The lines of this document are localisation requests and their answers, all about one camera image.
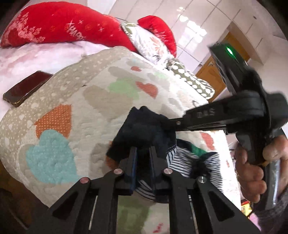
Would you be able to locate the dark smartphone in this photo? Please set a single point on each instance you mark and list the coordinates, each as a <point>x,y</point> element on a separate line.
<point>24,90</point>

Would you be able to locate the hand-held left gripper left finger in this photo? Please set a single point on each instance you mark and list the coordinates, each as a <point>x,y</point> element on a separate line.
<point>133,167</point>

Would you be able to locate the green dotted bolster pillow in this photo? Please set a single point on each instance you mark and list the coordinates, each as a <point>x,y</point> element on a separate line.
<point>191,78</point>

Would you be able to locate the wooden door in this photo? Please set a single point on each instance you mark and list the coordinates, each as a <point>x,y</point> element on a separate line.
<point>211,74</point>

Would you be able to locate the person's right hand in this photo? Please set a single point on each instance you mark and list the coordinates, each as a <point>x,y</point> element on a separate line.
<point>252,182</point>

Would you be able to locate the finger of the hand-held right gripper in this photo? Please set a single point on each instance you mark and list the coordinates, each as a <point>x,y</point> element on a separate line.
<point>202,114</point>

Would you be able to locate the navy striped pants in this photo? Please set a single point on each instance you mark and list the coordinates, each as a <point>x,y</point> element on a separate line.
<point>144,128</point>

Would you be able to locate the yellow printed box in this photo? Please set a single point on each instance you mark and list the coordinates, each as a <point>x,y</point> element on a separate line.
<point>246,209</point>

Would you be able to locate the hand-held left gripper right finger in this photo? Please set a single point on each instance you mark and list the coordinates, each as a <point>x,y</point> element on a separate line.
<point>155,178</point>

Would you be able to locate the white floral pillow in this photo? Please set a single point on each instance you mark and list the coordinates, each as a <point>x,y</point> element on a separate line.
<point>146,42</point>

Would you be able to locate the beige heart-print quilt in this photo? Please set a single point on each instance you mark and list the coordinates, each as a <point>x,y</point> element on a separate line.
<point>90,108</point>

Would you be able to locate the red patterned pillow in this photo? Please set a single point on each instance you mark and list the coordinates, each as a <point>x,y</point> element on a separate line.
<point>56,27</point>
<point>162,29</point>

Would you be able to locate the pink bed sheet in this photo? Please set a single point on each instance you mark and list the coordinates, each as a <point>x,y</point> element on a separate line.
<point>33,58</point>

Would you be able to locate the person's right forearm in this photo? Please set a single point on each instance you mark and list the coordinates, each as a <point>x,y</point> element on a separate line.
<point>274,219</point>

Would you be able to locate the white glossy wardrobe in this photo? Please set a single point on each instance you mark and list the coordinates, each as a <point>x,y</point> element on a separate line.
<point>191,22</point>

